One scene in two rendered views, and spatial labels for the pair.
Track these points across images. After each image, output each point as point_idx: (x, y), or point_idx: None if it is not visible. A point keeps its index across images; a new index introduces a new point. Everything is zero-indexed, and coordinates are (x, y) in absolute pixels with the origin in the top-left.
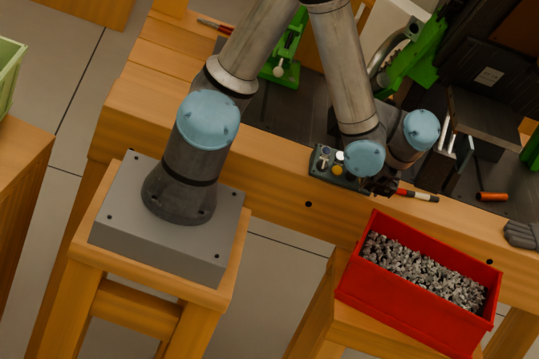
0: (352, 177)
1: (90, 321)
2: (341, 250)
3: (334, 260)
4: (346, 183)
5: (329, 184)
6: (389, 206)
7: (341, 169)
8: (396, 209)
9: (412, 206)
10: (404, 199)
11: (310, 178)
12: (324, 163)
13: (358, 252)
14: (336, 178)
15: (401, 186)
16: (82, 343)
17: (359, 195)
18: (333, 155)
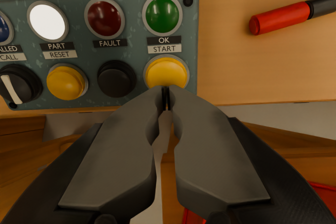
0: (119, 93)
1: (26, 161)
2: (170, 173)
3: (162, 206)
4: (115, 103)
5: (80, 108)
6: (255, 101)
7: (72, 83)
8: (277, 101)
9: (325, 56)
10: (300, 39)
11: (27, 112)
12: (12, 88)
13: None
14: (81, 99)
15: None
16: (38, 161)
17: (167, 105)
18: (27, 33)
